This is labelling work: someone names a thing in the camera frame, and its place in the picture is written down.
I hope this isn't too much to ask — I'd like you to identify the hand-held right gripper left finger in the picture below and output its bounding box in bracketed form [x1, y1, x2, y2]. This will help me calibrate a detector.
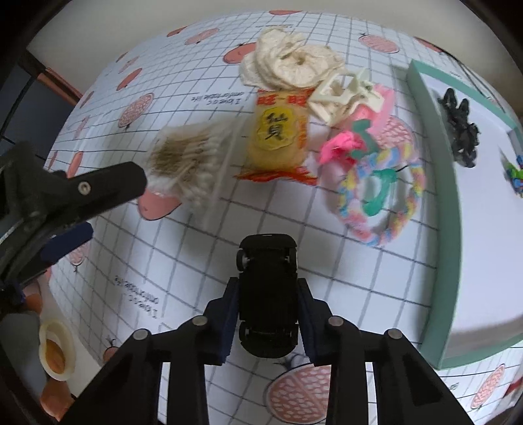
[51, 276, 242, 425]

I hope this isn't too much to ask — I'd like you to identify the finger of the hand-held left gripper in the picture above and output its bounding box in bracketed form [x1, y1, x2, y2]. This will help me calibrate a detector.
[25, 161, 148, 242]
[41, 223, 94, 266]

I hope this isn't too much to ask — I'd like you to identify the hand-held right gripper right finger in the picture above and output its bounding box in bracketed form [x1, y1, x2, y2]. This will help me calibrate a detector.
[296, 278, 479, 425]

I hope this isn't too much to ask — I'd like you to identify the black toy car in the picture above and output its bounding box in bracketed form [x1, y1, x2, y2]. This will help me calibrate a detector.
[236, 234, 298, 358]

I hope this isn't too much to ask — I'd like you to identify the cotton swab pack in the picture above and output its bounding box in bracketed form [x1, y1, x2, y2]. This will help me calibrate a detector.
[145, 120, 242, 230]

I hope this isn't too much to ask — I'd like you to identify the teal rimmed white box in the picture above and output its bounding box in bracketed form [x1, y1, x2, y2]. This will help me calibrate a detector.
[406, 59, 523, 370]

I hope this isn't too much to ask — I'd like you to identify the cream lace scrunchie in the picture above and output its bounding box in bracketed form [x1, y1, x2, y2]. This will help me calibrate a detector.
[278, 44, 346, 88]
[239, 28, 307, 87]

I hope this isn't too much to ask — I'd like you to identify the cream hair claw clip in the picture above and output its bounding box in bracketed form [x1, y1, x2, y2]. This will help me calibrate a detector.
[308, 67, 387, 123]

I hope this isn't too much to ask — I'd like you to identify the grid printed tablecloth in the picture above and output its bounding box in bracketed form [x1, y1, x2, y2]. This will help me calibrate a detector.
[26, 10, 523, 425]

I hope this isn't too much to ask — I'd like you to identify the cream cup with orange content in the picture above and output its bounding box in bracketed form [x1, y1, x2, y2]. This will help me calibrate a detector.
[39, 319, 77, 383]

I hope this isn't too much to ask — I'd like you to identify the green plastic hair clip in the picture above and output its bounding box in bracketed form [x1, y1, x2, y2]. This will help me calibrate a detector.
[360, 167, 399, 217]
[351, 120, 379, 164]

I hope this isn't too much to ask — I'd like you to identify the yellow snack packet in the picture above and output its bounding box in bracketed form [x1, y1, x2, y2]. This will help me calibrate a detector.
[235, 88, 319, 186]

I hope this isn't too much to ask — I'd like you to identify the green and blue small toy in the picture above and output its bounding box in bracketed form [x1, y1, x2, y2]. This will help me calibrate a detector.
[500, 149, 523, 197]

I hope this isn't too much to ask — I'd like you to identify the dark wooden frame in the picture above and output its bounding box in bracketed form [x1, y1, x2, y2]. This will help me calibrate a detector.
[0, 51, 84, 164]

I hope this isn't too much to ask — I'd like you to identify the pastel braided hair ring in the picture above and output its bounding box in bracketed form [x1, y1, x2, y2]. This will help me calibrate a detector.
[337, 147, 426, 248]

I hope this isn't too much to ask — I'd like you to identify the pink flower hair tie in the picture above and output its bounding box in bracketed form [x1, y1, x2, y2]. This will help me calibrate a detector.
[319, 131, 368, 166]

